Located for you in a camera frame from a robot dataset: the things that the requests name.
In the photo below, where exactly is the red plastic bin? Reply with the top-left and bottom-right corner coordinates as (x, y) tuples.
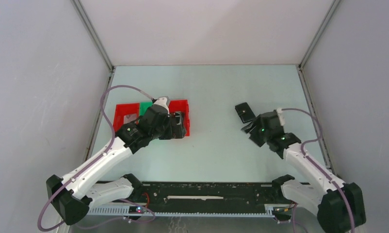
(169, 99), (190, 136)
(113, 103), (140, 131)

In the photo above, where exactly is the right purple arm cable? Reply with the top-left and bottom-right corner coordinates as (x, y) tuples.
(278, 108), (357, 233)

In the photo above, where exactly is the grey card in bin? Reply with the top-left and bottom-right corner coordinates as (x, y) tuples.
(123, 114), (138, 124)

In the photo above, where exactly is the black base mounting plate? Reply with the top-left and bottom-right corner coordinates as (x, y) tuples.
(129, 182), (291, 214)

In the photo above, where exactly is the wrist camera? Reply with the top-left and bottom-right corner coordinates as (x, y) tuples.
(276, 108), (285, 126)
(153, 96), (170, 113)

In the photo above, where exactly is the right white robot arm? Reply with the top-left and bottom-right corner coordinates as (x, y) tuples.
(237, 108), (366, 233)

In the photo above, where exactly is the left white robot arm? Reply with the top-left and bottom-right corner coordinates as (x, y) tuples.
(46, 103), (190, 226)

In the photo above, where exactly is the left red plastic bin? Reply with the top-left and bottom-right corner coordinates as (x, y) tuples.
(113, 103), (140, 131)

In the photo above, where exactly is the right red plastic bin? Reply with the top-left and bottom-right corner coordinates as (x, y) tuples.
(169, 99), (190, 136)

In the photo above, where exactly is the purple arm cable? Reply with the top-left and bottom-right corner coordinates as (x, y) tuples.
(37, 84), (157, 233)
(278, 108), (357, 233)

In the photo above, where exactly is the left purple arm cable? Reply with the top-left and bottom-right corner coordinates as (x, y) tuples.
(37, 84), (157, 233)

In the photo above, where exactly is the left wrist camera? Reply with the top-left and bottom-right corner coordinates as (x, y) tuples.
(153, 96), (170, 113)

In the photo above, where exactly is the black leather card holder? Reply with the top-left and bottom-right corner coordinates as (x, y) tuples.
(234, 102), (256, 123)

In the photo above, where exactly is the green plastic bin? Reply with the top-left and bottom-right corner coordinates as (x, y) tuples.
(139, 101), (152, 116)

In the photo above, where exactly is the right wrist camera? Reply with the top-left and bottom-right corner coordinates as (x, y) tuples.
(276, 108), (285, 126)

